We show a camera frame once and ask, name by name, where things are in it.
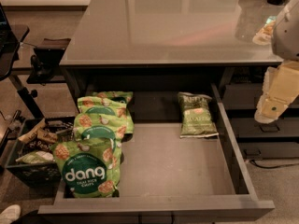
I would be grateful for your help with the back green dang chip bag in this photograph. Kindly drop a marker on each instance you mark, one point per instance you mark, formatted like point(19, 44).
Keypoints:
point(115, 95)

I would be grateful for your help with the rear green dang chip bag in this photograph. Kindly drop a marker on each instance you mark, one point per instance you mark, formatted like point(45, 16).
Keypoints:
point(109, 105)

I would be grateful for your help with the open grey top drawer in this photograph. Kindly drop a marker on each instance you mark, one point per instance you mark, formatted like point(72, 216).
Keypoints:
point(166, 179)

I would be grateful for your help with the black laptop on stand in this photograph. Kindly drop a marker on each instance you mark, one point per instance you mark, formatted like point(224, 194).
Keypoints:
point(11, 37)

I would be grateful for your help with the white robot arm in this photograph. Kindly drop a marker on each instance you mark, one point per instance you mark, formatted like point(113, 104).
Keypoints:
point(282, 33)

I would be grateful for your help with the green jalapeno chip bag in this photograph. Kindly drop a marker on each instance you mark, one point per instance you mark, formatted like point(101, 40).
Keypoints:
point(196, 118)

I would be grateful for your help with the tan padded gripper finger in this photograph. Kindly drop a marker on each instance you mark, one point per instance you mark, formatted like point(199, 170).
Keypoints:
point(280, 89)

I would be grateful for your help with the grey counter cabinet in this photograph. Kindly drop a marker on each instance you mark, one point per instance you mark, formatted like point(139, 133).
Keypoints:
point(164, 45)

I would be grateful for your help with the green dang chip bag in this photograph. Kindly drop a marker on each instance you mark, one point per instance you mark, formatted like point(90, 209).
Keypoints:
point(94, 125)
point(109, 105)
point(90, 168)
point(115, 95)

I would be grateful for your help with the front green dang chip bag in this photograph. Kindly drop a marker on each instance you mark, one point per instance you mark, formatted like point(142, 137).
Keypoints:
point(90, 168)

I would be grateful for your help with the middle green dang chip bag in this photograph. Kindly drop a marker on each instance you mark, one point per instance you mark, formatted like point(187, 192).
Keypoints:
point(94, 125)

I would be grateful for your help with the brown snack bag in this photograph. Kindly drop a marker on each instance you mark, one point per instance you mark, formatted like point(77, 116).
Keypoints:
point(47, 136)

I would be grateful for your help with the black stand with clamp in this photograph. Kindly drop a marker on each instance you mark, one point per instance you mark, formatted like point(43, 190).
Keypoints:
point(45, 62)

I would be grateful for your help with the closed lower drawers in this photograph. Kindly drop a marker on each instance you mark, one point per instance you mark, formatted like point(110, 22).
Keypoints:
point(276, 140)

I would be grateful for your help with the light green snack bag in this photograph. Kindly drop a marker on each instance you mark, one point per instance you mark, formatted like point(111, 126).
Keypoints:
point(36, 157)

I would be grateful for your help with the white shoe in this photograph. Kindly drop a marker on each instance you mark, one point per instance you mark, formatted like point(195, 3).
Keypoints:
point(10, 214)

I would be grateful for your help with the black plastic snack crate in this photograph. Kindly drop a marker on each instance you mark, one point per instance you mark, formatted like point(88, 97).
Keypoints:
point(37, 174)

